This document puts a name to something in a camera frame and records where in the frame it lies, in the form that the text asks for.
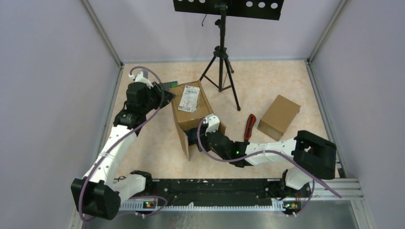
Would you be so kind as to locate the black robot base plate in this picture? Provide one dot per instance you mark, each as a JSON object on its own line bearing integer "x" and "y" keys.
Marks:
{"x": 227, "y": 193}

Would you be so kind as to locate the black tripod stand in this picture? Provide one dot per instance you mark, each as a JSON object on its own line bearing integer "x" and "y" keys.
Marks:
{"x": 220, "y": 52}

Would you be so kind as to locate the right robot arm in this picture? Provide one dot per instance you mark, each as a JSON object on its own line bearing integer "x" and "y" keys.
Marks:
{"x": 312, "y": 157}

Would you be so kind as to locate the grey toy brick baseplate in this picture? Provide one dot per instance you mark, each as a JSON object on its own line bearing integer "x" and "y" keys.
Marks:
{"x": 168, "y": 85}

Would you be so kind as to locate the large cardboard box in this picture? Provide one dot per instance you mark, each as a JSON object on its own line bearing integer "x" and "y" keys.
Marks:
{"x": 189, "y": 105}

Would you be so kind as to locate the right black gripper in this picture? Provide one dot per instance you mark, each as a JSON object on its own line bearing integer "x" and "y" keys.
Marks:
{"x": 203, "y": 140}

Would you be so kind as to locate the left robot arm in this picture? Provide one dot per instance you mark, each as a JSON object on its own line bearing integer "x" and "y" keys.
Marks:
{"x": 97, "y": 194}

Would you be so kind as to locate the red black utility knife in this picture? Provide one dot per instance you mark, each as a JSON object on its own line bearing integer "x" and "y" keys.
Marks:
{"x": 249, "y": 127}

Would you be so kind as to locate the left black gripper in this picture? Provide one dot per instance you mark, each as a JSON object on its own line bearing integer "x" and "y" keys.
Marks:
{"x": 165, "y": 98}

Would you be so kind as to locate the black perforated plate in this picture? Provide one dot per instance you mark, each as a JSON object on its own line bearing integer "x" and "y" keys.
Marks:
{"x": 257, "y": 9}

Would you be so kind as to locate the grey cable duct rail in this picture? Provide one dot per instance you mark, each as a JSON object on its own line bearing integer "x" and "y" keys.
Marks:
{"x": 137, "y": 205}

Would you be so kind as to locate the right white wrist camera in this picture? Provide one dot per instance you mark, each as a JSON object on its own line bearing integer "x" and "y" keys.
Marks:
{"x": 212, "y": 123}

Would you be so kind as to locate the small cardboard box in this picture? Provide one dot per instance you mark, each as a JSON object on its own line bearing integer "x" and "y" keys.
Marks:
{"x": 278, "y": 117}

